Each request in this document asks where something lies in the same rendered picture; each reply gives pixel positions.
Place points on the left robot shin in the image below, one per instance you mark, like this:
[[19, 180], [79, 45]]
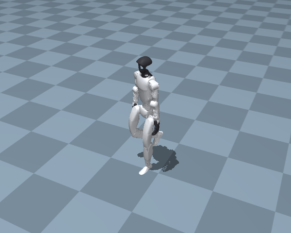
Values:
[[148, 154]]

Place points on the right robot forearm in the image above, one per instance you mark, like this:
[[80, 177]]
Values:
[[135, 98]]

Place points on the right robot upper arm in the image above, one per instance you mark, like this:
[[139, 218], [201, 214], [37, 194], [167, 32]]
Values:
[[135, 89]]

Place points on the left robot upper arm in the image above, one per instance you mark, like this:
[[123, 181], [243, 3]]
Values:
[[154, 87]]

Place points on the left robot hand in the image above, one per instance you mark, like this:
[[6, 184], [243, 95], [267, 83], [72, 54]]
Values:
[[156, 128]]

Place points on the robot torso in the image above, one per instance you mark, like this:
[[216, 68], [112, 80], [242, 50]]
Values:
[[144, 94]]

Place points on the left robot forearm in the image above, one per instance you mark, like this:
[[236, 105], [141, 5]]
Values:
[[156, 112]]

